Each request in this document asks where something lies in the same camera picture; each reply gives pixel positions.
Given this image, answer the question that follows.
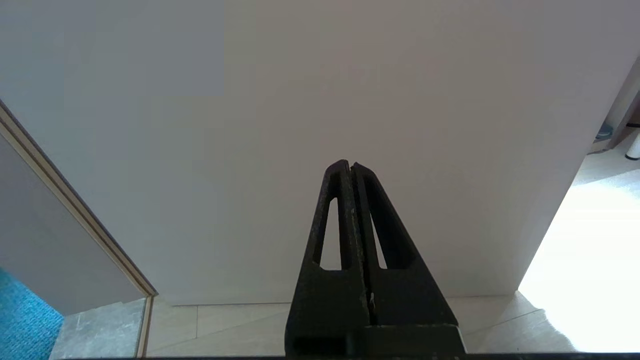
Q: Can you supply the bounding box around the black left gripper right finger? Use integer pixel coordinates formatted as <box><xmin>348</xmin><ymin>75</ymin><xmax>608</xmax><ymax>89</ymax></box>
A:
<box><xmin>351</xmin><ymin>161</ymin><xmax>466</xmax><ymax>357</ymax></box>

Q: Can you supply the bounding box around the beige open shoe cabinet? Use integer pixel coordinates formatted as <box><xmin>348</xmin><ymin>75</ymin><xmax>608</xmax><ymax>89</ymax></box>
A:
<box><xmin>587</xmin><ymin>55</ymin><xmax>640</xmax><ymax>156</ymax></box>

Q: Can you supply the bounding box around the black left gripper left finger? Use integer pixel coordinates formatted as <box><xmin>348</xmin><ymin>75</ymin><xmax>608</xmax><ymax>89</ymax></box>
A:
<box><xmin>285</xmin><ymin>160</ymin><xmax>371</xmax><ymax>357</ymax></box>

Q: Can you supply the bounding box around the white table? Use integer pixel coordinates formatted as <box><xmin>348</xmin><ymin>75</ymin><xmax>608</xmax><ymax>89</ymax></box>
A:
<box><xmin>625</xmin><ymin>130</ymin><xmax>640</xmax><ymax>162</ymax></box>

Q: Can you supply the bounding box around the beige room door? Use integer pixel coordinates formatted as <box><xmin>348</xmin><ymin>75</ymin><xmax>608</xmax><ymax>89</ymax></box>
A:
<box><xmin>0</xmin><ymin>0</ymin><xmax>640</xmax><ymax>307</ymax></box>

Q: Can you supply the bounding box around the gold-framed glass panel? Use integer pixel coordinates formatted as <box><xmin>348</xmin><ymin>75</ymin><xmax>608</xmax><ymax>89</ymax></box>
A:
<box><xmin>0</xmin><ymin>97</ymin><xmax>160</xmax><ymax>358</ymax></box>

